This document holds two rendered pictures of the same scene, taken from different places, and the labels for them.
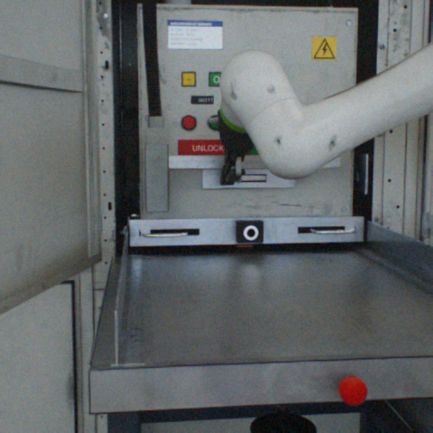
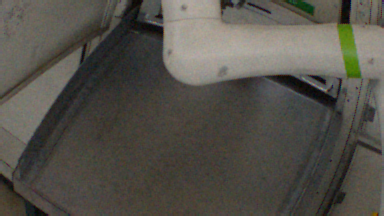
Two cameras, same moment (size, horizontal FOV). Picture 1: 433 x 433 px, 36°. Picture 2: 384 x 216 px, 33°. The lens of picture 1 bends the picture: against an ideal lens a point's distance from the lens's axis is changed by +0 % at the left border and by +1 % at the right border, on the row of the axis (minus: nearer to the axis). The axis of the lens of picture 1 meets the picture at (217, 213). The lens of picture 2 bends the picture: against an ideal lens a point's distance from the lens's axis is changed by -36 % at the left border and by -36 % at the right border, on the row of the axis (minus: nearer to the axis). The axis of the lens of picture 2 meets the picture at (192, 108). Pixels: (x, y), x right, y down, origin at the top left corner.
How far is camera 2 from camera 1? 99 cm
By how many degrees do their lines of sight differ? 34
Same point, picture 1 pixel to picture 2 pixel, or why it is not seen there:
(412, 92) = (303, 59)
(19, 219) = (38, 32)
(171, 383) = (40, 201)
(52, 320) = (68, 64)
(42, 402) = not seen: hidden behind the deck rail
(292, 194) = not seen: hidden behind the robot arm
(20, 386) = (48, 99)
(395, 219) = (353, 96)
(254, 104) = (168, 13)
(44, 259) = (53, 46)
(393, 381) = not seen: outside the picture
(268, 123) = (169, 34)
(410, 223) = (361, 104)
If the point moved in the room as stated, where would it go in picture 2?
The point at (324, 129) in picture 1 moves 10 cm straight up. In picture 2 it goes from (214, 59) to (224, 12)
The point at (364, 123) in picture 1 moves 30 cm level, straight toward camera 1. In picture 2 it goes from (259, 66) to (128, 141)
